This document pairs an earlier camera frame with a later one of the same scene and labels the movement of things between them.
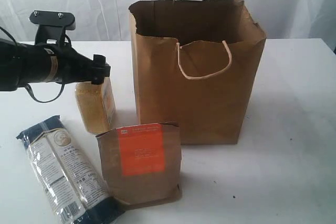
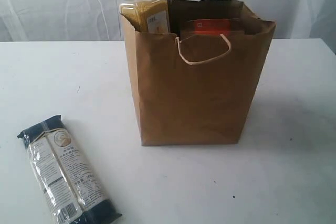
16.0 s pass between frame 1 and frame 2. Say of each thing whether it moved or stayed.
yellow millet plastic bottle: moved
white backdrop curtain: stayed
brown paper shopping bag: stayed
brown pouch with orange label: moved
